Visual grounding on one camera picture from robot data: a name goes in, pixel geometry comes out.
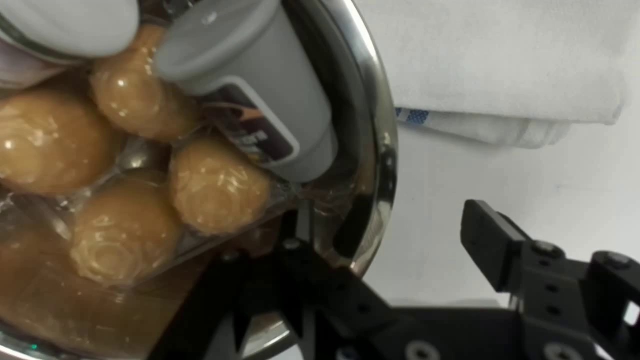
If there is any white folded towel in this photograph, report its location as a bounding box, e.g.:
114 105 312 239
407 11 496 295
356 0 627 150

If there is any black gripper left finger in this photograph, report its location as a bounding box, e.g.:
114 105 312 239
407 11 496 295
147 217 402 360

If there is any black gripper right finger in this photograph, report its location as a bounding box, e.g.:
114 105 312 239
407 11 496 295
459 198 640 360

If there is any silver metal bowl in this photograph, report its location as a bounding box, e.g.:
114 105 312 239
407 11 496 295
0 0 400 360

